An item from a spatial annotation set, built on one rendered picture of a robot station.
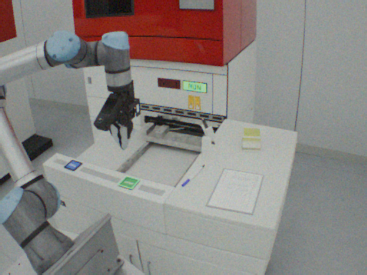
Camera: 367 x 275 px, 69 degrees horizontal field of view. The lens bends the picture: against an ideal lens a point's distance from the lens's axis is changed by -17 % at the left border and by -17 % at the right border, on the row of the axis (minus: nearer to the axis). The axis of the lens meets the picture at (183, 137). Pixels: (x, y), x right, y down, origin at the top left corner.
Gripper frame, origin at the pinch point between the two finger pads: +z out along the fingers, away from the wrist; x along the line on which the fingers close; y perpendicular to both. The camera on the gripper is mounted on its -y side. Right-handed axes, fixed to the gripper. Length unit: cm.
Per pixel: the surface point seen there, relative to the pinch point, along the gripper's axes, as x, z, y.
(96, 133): 63, 37, 59
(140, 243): -4.1, 38.5, -4.1
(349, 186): -106, 111, 164
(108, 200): 6.8, 21.2, -4.0
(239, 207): -37.4, 13.8, 1.9
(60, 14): 234, -21, 207
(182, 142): 0, 23, 45
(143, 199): -8.0, 15.2, -4.0
